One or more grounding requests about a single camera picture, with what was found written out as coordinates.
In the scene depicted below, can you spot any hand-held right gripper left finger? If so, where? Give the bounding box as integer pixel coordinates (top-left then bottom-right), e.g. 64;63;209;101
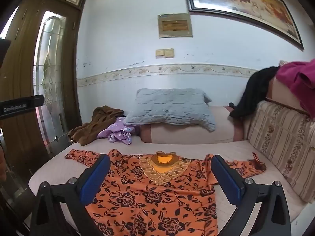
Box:
30;154;111;236

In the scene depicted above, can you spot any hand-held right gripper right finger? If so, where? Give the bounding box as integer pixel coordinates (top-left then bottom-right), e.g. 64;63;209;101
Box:
210;154;292;236

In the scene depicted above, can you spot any orange floral blouse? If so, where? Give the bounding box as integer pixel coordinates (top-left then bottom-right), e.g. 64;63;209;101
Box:
64;149;267;236

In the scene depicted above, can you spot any wooden door with stained glass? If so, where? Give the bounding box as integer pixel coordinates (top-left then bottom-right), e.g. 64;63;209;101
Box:
0;0;93;227

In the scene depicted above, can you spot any beige quilted sofa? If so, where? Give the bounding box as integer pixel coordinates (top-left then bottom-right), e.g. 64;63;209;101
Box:
28;79;315;236

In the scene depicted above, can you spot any purple floral garment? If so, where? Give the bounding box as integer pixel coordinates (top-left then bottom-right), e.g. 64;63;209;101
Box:
97;118;138;145

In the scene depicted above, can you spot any brown garment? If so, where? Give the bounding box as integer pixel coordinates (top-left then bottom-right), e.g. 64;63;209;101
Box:
68;105;125;146

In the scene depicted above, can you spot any striped floral back cushion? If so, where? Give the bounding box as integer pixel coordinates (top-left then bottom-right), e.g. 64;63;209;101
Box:
247;100;315;203

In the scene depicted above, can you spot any grey quilted pillow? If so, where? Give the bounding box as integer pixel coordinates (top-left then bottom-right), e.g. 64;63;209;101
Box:
123;88;216;132

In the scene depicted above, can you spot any black garment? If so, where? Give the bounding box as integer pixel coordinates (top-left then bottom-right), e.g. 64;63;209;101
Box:
229;66;280;120

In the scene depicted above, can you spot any magenta garment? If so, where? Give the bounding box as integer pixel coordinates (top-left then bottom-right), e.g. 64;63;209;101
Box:
275;59;315;104

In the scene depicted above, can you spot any small framed picture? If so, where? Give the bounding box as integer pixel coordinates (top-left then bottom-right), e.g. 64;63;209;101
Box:
157;13;194;39

